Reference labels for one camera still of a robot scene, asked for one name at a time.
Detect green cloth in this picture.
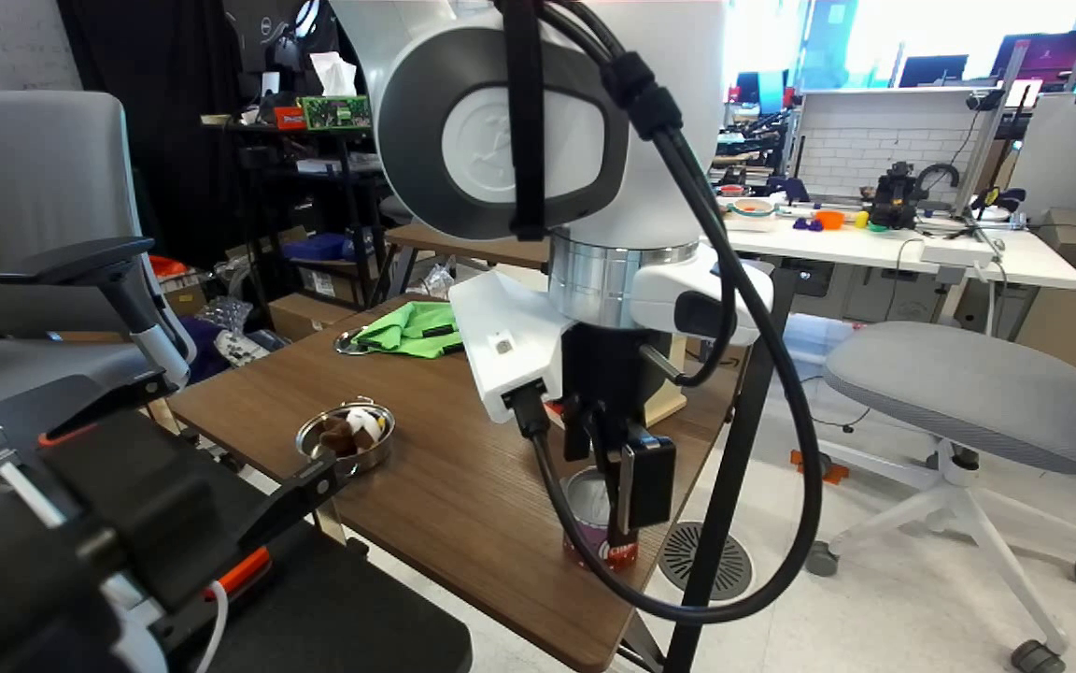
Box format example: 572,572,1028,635
338,297,467,368

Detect cardboard box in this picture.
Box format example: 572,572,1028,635
260,289,361,344

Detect thin white cable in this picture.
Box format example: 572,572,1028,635
192,576,239,673

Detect white standing desk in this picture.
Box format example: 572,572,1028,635
713,193,1076,344

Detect round metal floor cover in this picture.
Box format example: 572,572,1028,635
659,519,754,606

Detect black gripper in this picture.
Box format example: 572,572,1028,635
558,319,680,562

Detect black device on desk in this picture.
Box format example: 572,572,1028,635
864,157,968,237

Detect black storage shelf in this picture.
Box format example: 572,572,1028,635
197,94,397,312

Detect brown white item in pot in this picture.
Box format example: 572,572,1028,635
319,400,389,458

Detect black clamp orange handle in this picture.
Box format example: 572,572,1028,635
152,453,361,618

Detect steel pot with handles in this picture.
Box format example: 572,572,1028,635
290,392,400,480

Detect white partition panel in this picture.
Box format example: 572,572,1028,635
788,84,993,206

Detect colourful small toys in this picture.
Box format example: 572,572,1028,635
788,206,874,237

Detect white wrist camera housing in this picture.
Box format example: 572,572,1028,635
444,263,567,429

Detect black monitor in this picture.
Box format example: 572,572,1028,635
896,48,974,94

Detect grey office chair white base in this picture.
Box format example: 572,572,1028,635
805,267,1076,673

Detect green box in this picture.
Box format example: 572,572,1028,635
267,94,379,136

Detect monitor with pink screen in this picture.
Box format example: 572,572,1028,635
990,25,1076,98

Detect grey padded chair black armrest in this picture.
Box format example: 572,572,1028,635
0,88,201,433

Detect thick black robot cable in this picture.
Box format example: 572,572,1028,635
488,0,830,630

